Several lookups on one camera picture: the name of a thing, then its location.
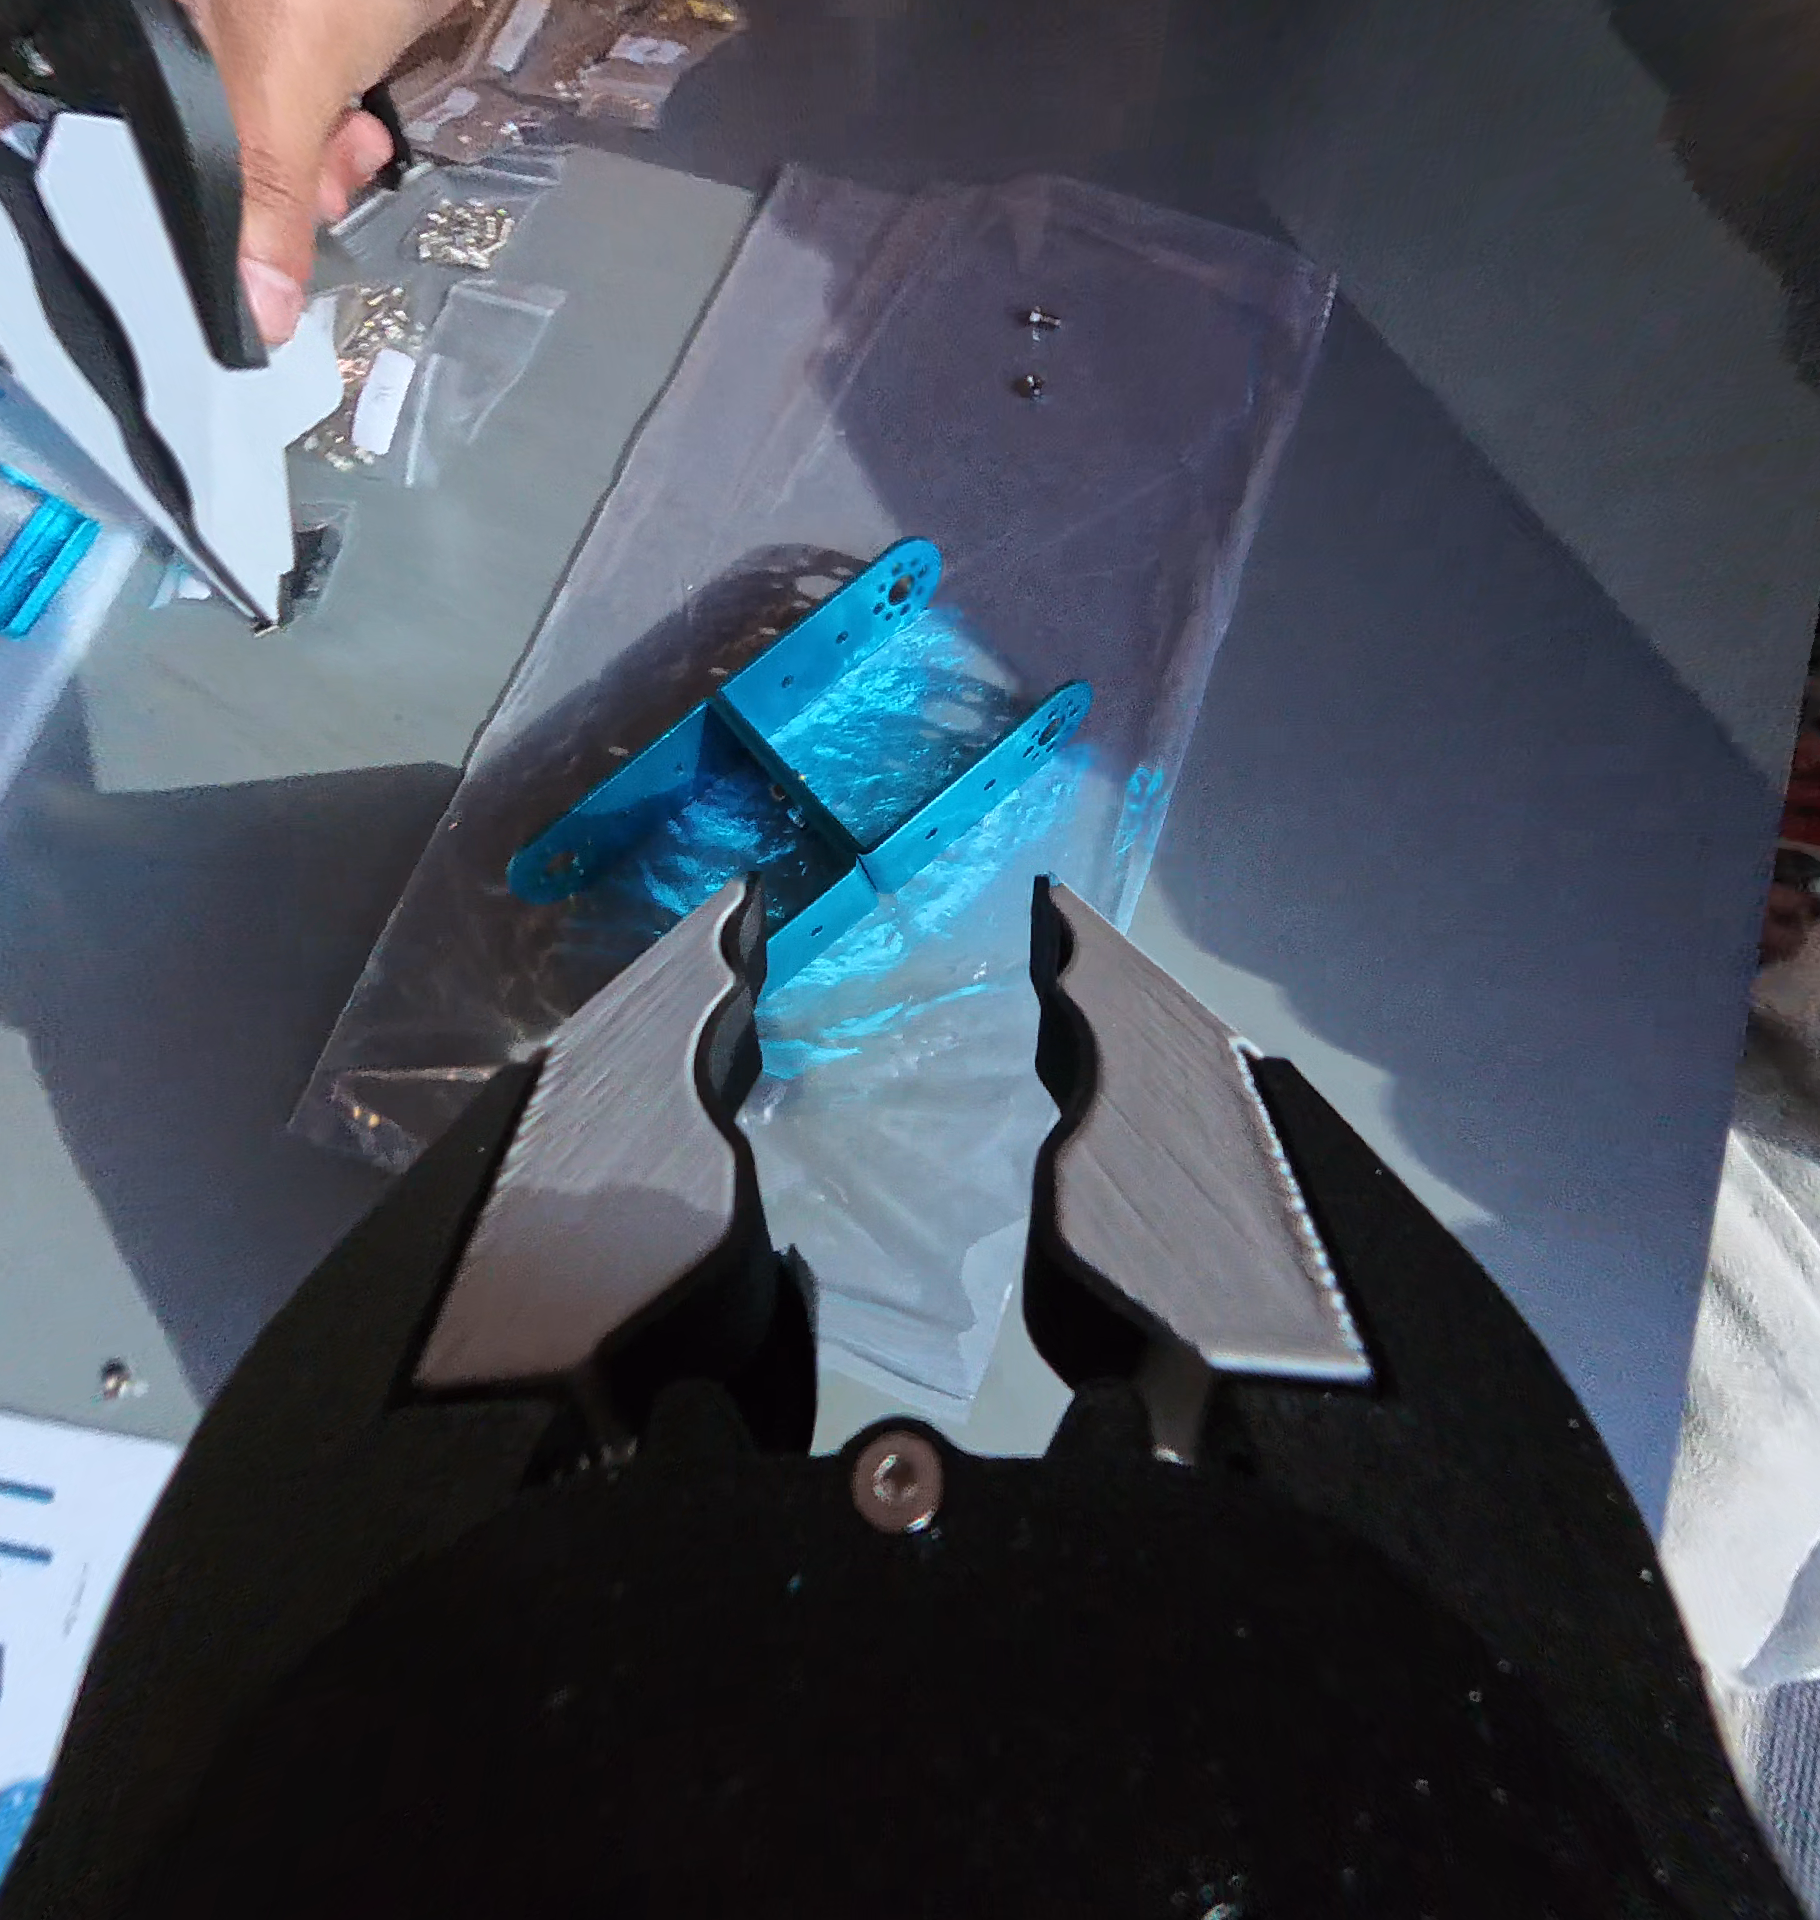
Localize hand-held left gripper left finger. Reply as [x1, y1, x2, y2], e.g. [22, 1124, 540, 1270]
[406, 876, 777, 1395]

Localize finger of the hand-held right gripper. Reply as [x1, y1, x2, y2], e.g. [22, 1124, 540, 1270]
[24, 107, 356, 633]
[0, 135, 252, 616]

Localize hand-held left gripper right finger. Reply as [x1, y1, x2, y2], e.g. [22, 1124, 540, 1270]
[1021, 876, 1377, 1465]

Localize blue metal bracket assembly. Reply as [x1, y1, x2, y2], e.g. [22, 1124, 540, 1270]
[506, 535, 1098, 991]

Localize person's right hand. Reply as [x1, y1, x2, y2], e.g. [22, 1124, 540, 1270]
[184, 0, 467, 348]

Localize pile of small screw bags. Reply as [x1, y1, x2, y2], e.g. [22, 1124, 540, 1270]
[287, 0, 756, 616]

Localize white instruction sheet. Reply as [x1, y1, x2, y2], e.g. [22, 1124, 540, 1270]
[0, 1395, 186, 1832]

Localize large clear plastic bag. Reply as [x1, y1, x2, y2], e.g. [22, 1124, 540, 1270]
[290, 165, 1342, 1413]

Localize small blue metal bracket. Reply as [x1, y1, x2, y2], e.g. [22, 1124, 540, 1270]
[0, 445, 109, 636]

